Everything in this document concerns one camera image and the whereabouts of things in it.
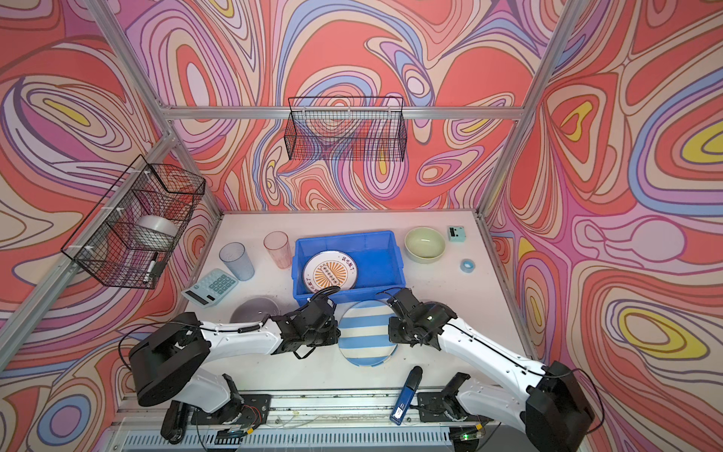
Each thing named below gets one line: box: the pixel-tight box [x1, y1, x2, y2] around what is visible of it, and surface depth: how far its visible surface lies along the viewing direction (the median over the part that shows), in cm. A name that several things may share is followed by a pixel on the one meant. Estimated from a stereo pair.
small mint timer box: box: [448, 226, 466, 243], surface depth 112 cm
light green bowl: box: [404, 226, 447, 265], surface depth 107 cm
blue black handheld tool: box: [388, 365, 424, 426], surface depth 74 cm
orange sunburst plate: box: [303, 250, 359, 294], surface depth 101 cm
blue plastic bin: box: [291, 230, 406, 307], surface depth 102 cm
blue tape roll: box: [459, 258, 476, 274], surface depth 104 cm
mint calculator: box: [180, 268, 240, 308], surface depth 97 cm
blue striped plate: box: [338, 300, 398, 368], surface depth 87 cm
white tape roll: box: [135, 214, 178, 238], surface depth 75 cm
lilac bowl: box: [229, 296, 280, 323], surface depth 88 cm
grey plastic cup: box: [218, 241, 256, 282], surface depth 95 cm
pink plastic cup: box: [263, 230, 292, 270], surface depth 97 cm
